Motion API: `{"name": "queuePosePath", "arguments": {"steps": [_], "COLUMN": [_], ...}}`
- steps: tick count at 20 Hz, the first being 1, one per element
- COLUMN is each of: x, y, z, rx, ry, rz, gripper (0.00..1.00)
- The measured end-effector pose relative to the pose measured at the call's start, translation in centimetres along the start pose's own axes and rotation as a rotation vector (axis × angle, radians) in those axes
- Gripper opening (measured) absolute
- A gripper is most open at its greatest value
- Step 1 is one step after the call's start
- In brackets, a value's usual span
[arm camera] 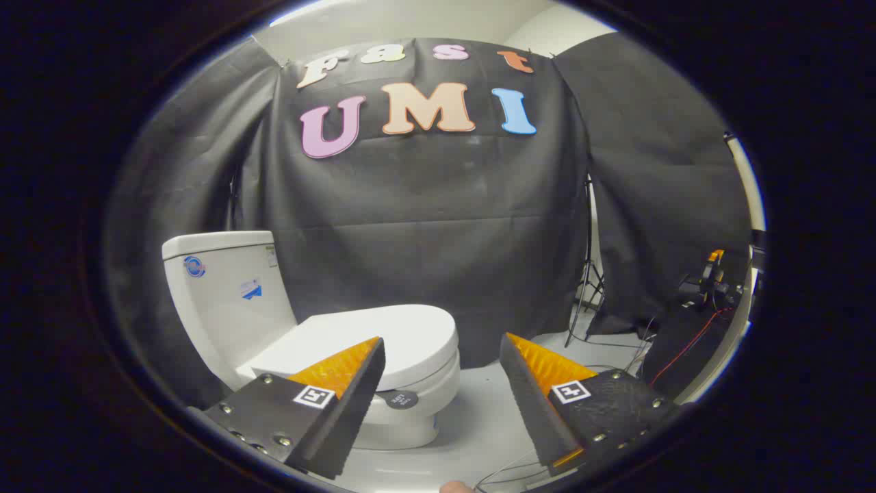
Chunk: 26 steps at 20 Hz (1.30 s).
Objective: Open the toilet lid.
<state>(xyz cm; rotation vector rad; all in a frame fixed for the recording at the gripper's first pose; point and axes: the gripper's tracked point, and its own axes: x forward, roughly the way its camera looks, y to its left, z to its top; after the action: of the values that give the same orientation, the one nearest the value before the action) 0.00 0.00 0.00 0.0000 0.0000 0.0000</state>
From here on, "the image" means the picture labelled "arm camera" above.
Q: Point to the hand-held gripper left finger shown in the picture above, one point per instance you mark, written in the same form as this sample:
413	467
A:
349	418

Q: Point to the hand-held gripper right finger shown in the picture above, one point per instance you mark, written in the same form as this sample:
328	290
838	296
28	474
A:
534	411

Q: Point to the round black lid tab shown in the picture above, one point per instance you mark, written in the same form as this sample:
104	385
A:
402	399

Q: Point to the white toilet lid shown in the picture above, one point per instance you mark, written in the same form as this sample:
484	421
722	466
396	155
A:
410	335

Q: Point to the white ceramic toilet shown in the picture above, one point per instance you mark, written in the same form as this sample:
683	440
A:
226	322

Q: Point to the dark cloth covered stand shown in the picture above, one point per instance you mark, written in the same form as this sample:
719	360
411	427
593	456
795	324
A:
684	342

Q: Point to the black tripod light stand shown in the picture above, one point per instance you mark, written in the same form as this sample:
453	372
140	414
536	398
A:
588	233

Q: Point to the black backdrop cloth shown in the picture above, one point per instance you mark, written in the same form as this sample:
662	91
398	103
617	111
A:
424	226
185	171
657	205

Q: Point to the white tank cover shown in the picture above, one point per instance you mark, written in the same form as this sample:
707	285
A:
219	243

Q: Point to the black and orange device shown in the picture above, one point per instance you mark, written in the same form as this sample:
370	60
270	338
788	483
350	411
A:
715	281

